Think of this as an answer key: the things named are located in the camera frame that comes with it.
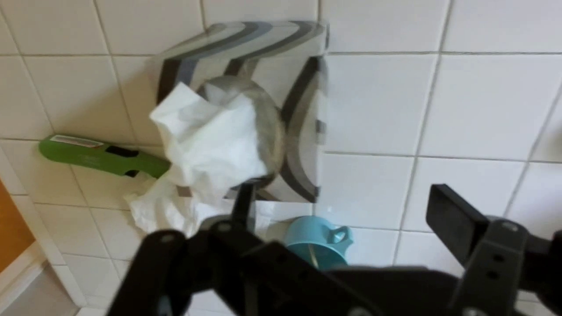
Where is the teal two-handled cup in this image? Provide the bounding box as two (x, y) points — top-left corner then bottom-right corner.
(282, 215), (352, 270)

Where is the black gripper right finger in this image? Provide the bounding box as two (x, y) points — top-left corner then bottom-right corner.
(424, 184), (562, 316)

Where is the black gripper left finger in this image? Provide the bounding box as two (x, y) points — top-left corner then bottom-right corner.
(106, 182), (305, 316)

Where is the green handled tool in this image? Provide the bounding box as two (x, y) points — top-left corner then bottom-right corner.
(38, 133), (170, 178)

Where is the white crumpled cloth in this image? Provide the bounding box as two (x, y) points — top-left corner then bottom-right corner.
(122, 168), (314, 242)

